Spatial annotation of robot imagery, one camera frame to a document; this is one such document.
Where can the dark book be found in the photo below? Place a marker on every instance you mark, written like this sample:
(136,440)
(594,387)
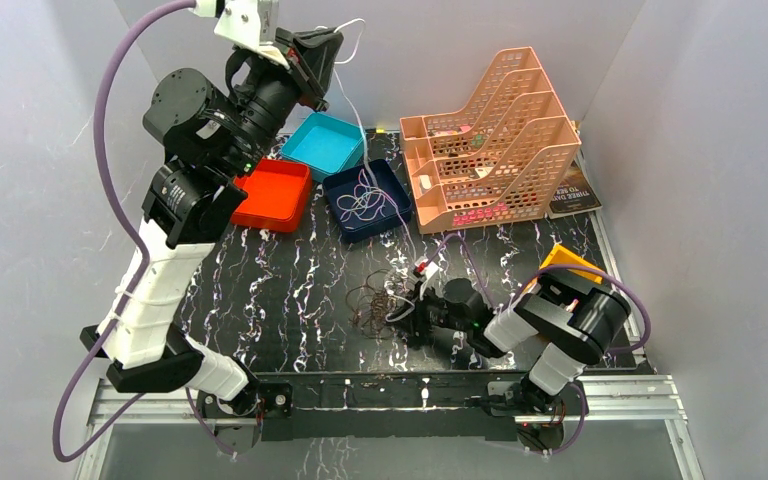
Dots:
(574,195)

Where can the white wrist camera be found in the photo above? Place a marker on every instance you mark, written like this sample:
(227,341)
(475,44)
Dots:
(425,269)
(251,25)

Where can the red square tray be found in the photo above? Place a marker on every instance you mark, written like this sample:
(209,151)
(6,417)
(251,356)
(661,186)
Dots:
(277,194)

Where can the navy square tray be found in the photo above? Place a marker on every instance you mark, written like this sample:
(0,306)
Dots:
(365,205)

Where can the yellow bin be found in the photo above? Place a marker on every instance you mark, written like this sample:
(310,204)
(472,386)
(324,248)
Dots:
(562,255)

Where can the peach plastic file organizer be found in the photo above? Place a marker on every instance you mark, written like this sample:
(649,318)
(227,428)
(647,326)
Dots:
(497,160)

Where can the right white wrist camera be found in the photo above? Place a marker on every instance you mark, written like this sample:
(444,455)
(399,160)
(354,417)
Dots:
(425,269)

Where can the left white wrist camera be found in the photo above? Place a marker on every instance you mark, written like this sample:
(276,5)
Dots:
(251,25)

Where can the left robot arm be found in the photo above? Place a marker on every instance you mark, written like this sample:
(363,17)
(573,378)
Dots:
(211,137)

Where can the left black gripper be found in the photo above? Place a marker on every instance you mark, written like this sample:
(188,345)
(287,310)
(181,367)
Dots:
(297,69)

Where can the teal square tray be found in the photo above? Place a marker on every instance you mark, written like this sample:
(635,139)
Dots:
(325,144)

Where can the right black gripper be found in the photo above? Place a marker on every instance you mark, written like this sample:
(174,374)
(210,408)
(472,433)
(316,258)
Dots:
(410,318)

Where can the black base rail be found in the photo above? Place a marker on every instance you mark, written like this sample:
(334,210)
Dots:
(408,405)

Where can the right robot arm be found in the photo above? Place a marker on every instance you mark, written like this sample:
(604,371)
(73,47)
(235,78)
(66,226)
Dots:
(578,318)

